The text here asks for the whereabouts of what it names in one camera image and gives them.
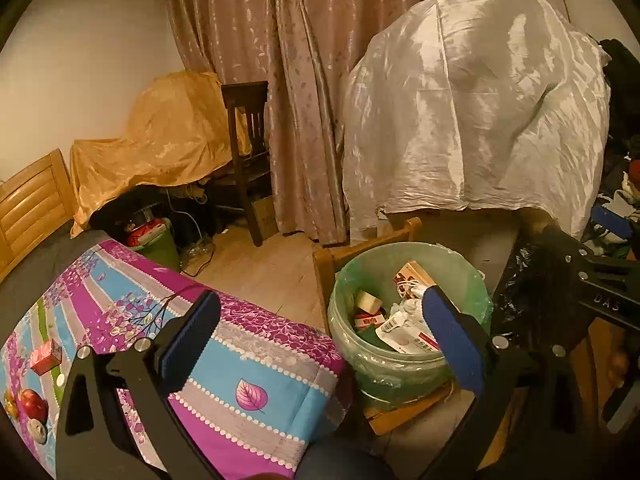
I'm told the orange cover cloth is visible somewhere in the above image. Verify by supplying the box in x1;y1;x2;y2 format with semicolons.
69;71;251;238

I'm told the brown red box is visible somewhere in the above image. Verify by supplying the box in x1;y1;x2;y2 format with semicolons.
392;260;436;291

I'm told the red apple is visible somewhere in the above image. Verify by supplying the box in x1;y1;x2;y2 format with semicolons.
17;388;50;423

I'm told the white floor cable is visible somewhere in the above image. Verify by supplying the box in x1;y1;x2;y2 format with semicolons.
170;195;216;278

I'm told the pile of clothes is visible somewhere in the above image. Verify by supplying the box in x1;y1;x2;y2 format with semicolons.
590;37;640;261

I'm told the white satin cover cloth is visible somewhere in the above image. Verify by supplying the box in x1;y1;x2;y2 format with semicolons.
341;0;613;246

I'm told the orange white snack packet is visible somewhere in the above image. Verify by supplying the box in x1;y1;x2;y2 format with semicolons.
352;312;388;331

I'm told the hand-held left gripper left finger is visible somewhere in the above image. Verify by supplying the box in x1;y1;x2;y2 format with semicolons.
55;290;226;480

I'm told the grey bed sheet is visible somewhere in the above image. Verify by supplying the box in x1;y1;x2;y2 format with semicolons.
0;230;111;321

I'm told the dark wooden chair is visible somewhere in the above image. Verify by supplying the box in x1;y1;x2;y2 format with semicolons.
220;80;273;248

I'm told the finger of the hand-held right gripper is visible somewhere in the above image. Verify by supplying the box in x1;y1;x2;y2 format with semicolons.
530;232;640;346
590;204;635;241

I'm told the patterned beige curtain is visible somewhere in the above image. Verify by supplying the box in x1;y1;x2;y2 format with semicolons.
165;0;526;246

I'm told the green lined trash bin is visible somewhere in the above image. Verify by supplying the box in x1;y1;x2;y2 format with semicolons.
327;242;493;398

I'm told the red carton box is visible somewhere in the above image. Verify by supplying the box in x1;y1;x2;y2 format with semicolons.
30;338;63;376

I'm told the cardboard box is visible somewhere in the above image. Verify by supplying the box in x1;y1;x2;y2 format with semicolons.
250;195;278;241

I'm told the red plastic bag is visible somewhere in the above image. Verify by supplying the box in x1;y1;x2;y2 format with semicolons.
126;219;168;247

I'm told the wooden headboard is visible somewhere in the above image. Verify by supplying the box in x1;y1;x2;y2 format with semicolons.
0;149;78;281

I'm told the striped floral blanket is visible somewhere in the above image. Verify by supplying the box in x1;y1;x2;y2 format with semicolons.
0;237;351;480

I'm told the dark green bucket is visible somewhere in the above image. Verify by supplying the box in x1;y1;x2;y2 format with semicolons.
129;220;182;272

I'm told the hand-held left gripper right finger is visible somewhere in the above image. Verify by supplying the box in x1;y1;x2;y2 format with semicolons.
422;287;590;480

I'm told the black plastic bag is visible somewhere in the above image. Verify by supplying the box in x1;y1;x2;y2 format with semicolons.
492;240;556;336

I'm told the white box with red label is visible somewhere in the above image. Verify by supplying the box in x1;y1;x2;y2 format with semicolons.
375;310;443;356

